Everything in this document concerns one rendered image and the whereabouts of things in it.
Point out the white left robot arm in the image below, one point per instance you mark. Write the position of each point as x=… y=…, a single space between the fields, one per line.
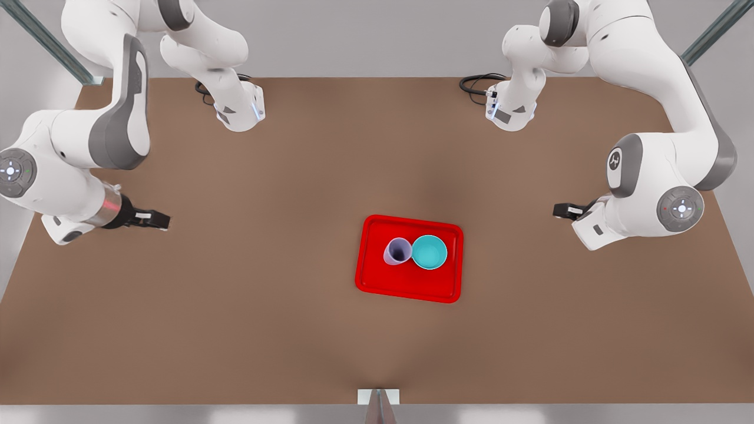
x=648 y=171

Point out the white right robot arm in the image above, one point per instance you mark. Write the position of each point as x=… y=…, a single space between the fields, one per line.
x=70 y=171

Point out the silver frame post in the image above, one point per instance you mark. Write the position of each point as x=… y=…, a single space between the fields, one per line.
x=47 y=41
x=378 y=406
x=716 y=29

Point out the red rectangular tray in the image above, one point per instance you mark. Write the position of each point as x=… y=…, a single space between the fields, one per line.
x=383 y=277

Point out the lilac cup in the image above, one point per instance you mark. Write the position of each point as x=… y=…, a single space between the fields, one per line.
x=398 y=251

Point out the teal bowl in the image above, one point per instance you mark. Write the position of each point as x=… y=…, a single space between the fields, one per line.
x=429 y=252

